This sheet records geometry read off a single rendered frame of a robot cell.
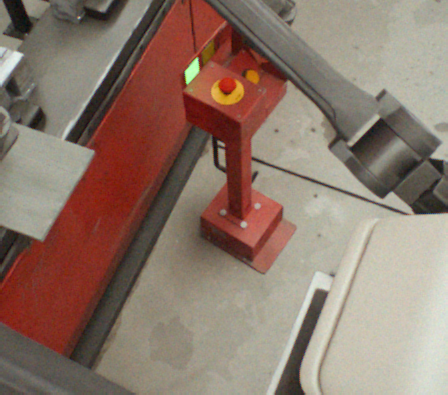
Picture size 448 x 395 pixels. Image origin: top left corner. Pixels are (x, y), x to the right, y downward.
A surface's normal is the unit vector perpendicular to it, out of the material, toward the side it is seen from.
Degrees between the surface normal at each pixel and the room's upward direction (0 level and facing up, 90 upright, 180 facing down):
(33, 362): 59
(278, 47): 43
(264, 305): 0
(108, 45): 0
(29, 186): 0
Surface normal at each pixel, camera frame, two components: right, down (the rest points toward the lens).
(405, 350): -0.55, -0.61
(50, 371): 0.65, -0.73
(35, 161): -0.04, -0.51
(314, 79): -0.18, 0.20
